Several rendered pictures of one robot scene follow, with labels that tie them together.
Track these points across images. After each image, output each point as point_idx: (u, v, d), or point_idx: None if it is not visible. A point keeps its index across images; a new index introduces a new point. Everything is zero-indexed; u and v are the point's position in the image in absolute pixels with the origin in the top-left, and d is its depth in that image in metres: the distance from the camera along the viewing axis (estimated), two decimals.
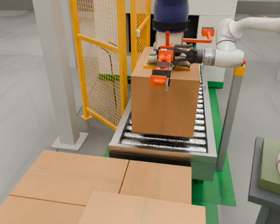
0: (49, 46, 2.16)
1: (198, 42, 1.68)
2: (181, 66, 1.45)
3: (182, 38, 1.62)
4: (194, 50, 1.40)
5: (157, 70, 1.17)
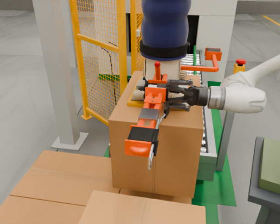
0: (49, 46, 2.16)
1: (201, 71, 1.27)
2: (177, 108, 1.04)
3: (179, 66, 1.22)
4: (195, 89, 0.99)
5: (138, 128, 0.77)
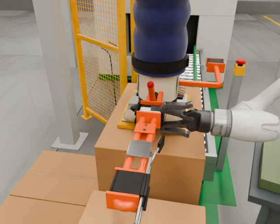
0: (49, 46, 2.16)
1: (202, 87, 1.12)
2: (174, 134, 0.89)
3: (177, 82, 1.06)
4: (196, 113, 0.84)
5: (124, 173, 0.61)
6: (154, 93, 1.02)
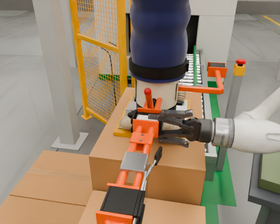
0: (49, 46, 2.16)
1: (203, 93, 1.07)
2: (173, 143, 0.84)
3: (176, 88, 1.01)
4: (196, 122, 0.79)
5: (117, 190, 0.56)
6: (152, 100, 0.97)
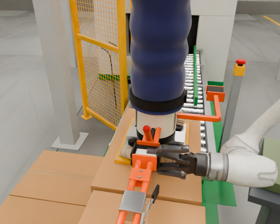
0: (49, 46, 2.16)
1: (201, 120, 1.11)
2: (170, 175, 0.88)
3: (175, 118, 1.05)
4: (192, 158, 0.83)
5: None
6: (151, 130, 1.02)
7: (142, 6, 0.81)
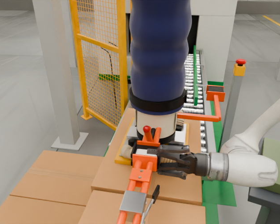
0: (49, 46, 2.16)
1: (201, 120, 1.11)
2: (170, 175, 0.88)
3: (175, 118, 1.05)
4: (192, 158, 0.83)
5: None
6: (151, 130, 1.02)
7: (142, 6, 0.81)
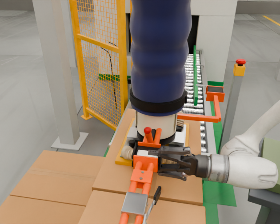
0: (49, 46, 2.16)
1: (201, 121, 1.11)
2: (171, 177, 0.89)
3: (175, 118, 1.06)
4: (193, 159, 0.83)
5: None
6: (152, 130, 1.02)
7: (143, 8, 0.81)
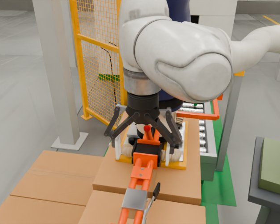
0: (49, 46, 2.16)
1: (199, 118, 1.13)
2: None
3: (174, 116, 1.07)
4: None
5: None
6: (151, 128, 1.03)
7: None
